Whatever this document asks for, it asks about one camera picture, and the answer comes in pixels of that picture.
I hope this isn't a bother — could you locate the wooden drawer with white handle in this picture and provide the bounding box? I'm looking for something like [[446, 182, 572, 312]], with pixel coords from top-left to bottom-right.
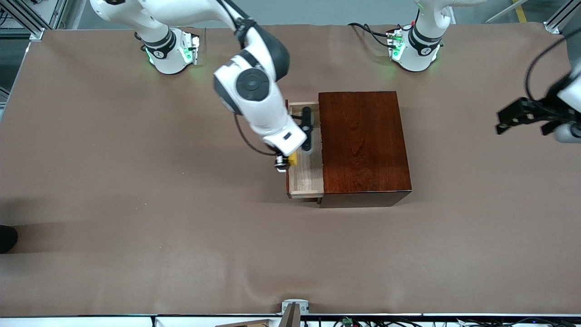
[[275, 101, 325, 199]]

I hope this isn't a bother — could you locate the dark wooden drawer cabinet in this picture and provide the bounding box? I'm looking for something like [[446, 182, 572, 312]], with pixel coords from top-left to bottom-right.
[[318, 90, 413, 208]]

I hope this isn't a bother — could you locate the brown table cover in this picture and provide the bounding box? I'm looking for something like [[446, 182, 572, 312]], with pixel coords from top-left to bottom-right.
[[0, 22, 581, 317]]

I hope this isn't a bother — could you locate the tan wooden piece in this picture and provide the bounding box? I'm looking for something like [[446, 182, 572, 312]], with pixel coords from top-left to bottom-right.
[[216, 319, 273, 327]]

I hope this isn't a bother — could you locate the black round object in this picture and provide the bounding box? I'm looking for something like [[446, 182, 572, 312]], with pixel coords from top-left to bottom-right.
[[0, 225, 19, 254]]

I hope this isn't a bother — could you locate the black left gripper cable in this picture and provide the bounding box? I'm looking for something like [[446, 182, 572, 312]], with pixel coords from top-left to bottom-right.
[[525, 35, 581, 104]]

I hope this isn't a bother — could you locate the aluminium frame profile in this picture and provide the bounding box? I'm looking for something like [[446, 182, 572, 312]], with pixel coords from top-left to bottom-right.
[[0, 0, 69, 41], [544, 0, 581, 35]]

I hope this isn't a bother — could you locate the black arm base cable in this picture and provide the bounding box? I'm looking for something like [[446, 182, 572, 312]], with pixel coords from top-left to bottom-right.
[[348, 22, 393, 49]]

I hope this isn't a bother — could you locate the grey metal bracket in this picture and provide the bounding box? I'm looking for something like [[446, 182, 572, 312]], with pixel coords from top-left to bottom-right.
[[281, 299, 310, 315]]

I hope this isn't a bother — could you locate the grey brown camera pole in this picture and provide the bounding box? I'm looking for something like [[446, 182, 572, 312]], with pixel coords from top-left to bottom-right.
[[280, 303, 301, 327]]

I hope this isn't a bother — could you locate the black cable bundle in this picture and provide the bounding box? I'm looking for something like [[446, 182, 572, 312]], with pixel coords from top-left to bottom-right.
[[302, 316, 581, 327]]

